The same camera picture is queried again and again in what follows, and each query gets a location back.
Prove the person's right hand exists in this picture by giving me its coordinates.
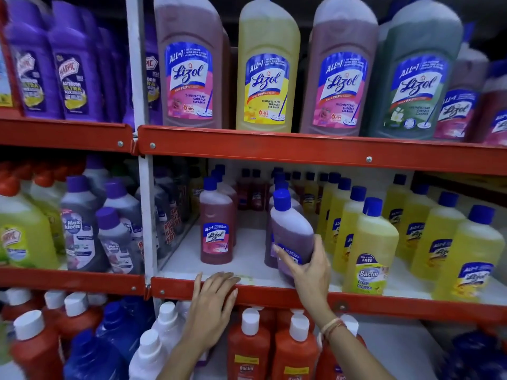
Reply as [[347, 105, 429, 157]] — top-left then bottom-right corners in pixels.
[[273, 234, 338, 326]]

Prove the person's left hand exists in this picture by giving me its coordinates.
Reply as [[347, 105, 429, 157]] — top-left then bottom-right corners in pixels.
[[185, 272, 241, 348]]

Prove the purple cleaner bottle blue cap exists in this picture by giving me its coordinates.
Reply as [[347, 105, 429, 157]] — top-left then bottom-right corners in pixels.
[[270, 189, 315, 286], [264, 170, 302, 270]]

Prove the person's left forearm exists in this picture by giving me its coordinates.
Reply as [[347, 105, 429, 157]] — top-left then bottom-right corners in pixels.
[[158, 337, 223, 380]]

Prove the person's right forearm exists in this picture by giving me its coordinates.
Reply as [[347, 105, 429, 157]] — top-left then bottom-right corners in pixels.
[[319, 321, 397, 380]]

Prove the white shelf board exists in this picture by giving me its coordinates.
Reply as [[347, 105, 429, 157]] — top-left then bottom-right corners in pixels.
[[158, 210, 507, 307], [193, 314, 446, 380]]

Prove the white cleaner bottle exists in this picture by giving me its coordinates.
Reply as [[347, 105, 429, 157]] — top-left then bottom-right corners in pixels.
[[152, 301, 186, 353], [128, 329, 168, 380]]

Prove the red bottle white cap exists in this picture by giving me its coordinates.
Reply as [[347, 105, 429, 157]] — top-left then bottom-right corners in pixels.
[[271, 313, 320, 380], [59, 292, 104, 353], [10, 310, 65, 380], [315, 313, 367, 380], [227, 308, 272, 380], [41, 290, 69, 329], [0, 288, 42, 325]]

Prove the small pink cleaner bottle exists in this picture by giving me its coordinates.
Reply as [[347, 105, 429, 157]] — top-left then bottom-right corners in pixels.
[[199, 177, 234, 266], [210, 169, 238, 246]]

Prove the row of small assorted bottles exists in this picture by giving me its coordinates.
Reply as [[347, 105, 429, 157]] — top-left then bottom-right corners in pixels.
[[237, 167, 330, 215]]

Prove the row of dark red-labelled bottles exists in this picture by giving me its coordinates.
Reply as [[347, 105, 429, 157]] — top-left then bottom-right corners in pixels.
[[153, 157, 203, 261]]

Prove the yellow floor cleaner bottle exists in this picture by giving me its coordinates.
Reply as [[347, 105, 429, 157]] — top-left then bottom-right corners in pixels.
[[342, 197, 400, 296]]

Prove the group of grey purple-capped bottles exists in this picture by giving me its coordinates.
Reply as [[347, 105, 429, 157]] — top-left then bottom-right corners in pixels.
[[59, 154, 145, 276]]

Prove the row of yellow cleaner bottles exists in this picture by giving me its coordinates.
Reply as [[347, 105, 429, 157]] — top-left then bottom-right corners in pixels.
[[316, 172, 507, 304]]

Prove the group of green orange-capped bottles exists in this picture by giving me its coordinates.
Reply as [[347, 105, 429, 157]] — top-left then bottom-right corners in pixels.
[[0, 161, 67, 270]]

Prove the large yellow cleaner bottle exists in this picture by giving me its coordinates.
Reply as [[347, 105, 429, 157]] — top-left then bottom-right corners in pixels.
[[236, 0, 301, 133]]

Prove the large pink cleaner bottle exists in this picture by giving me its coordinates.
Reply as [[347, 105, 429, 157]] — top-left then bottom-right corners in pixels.
[[300, 0, 379, 137], [154, 0, 225, 129]]

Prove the group of dark blue bottles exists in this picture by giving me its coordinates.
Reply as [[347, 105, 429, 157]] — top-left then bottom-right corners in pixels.
[[435, 326, 507, 380]]

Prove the large green cleaner bottle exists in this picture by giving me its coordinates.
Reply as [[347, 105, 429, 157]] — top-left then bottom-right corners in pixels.
[[368, 0, 464, 140]]

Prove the medium pink cleaner bottle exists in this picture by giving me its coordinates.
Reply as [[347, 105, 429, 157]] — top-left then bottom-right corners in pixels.
[[471, 60, 507, 147], [433, 23, 490, 141]]

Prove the row of purple bathroom cleaners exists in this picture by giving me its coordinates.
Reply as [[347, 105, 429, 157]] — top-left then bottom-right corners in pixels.
[[3, 0, 163, 128]]

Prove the red cleaner bottle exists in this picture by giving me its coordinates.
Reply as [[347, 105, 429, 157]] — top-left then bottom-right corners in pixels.
[[0, 0, 23, 115]]

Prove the thin gold bracelet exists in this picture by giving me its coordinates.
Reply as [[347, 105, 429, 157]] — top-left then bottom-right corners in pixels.
[[319, 317, 348, 341]]

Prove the orange metal shelf rail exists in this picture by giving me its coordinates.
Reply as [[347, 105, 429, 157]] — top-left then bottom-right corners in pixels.
[[137, 125, 507, 177], [150, 275, 507, 326], [0, 267, 147, 297], [0, 116, 136, 155]]

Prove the white metal shelf post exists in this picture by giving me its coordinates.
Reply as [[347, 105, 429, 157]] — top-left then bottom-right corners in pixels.
[[125, 0, 160, 313]]

